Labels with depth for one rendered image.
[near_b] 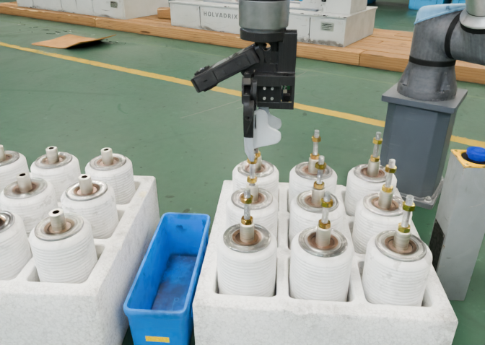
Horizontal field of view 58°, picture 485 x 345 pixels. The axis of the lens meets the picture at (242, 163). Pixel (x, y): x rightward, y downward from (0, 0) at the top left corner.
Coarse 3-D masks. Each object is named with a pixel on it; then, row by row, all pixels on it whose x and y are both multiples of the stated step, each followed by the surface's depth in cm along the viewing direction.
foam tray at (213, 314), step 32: (224, 192) 95; (288, 192) 97; (224, 224) 84; (288, 224) 87; (352, 224) 86; (288, 256) 76; (288, 288) 79; (352, 288) 69; (224, 320) 67; (256, 320) 66; (288, 320) 65; (320, 320) 65; (352, 320) 64; (384, 320) 64; (416, 320) 63; (448, 320) 63
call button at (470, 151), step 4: (468, 148) 80; (472, 148) 80; (476, 148) 80; (480, 148) 80; (484, 148) 80; (468, 152) 79; (472, 152) 78; (476, 152) 78; (480, 152) 78; (484, 152) 78; (468, 156) 80; (472, 156) 78; (476, 156) 78; (480, 156) 78; (484, 156) 78; (476, 160) 79; (480, 160) 78; (484, 160) 78
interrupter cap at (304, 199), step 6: (306, 192) 81; (300, 198) 79; (306, 198) 79; (336, 198) 78; (300, 204) 77; (306, 204) 77; (312, 204) 78; (336, 204) 77; (306, 210) 76; (312, 210) 75; (318, 210) 75; (330, 210) 75
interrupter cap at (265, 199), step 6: (234, 192) 80; (240, 192) 81; (258, 192) 81; (264, 192) 81; (234, 198) 79; (240, 198) 79; (258, 198) 79; (264, 198) 79; (270, 198) 79; (234, 204) 77; (240, 204) 77; (252, 204) 77; (258, 204) 77; (264, 204) 77; (270, 204) 77
